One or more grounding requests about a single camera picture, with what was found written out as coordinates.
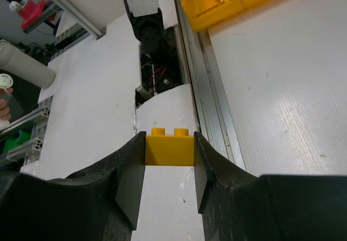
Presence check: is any white taped cover panel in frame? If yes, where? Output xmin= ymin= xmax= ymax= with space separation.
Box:
xmin=131 ymin=84 xmax=204 ymax=240

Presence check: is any grey cylinder tube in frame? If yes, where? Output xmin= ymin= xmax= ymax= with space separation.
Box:
xmin=1 ymin=40 xmax=56 ymax=88

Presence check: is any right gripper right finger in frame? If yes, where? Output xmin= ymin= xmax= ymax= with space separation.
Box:
xmin=194 ymin=132 xmax=346 ymax=240

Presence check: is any yellow face lego brick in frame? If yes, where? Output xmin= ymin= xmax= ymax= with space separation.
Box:
xmin=145 ymin=128 xmax=195 ymax=166

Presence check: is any green plastic part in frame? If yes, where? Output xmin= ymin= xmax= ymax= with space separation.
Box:
xmin=3 ymin=131 xmax=31 ymax=153

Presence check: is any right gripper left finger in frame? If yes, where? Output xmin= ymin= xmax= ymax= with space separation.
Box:
xmin=1 ymin=132 xmax=146 ymax=240

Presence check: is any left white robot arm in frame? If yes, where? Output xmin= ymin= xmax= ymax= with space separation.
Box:
xmin=124 ymin=0 xmax=164 ymax=54

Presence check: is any red plastic fixture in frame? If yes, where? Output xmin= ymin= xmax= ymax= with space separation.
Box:
xmin=9 ymin=0 xmax=46 ymax=30

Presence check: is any aluminium rail frame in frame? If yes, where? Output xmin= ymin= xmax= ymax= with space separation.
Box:
xmin=175 ymin=0 xmax=246 ymax=170

